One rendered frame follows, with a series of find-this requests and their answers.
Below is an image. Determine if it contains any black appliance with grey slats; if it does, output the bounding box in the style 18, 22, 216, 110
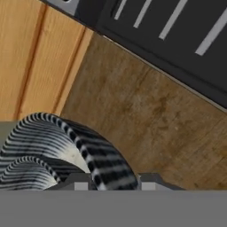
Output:
39, 0, 227, 111

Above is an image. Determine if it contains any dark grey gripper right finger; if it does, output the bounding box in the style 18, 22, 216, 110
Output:
137, 173, 186, 192

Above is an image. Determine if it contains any small black white striped bowl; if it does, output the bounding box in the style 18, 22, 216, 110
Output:
0, 155, 62, 192

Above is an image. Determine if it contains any light wooden cabinet door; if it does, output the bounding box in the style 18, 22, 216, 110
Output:
0, 0, 96, 122

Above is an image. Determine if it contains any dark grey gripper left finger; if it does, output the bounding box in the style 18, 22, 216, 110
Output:
52, 173, 94, 192

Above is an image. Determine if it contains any large black white striped bowl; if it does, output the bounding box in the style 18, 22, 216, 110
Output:
0, 112, 140, 192

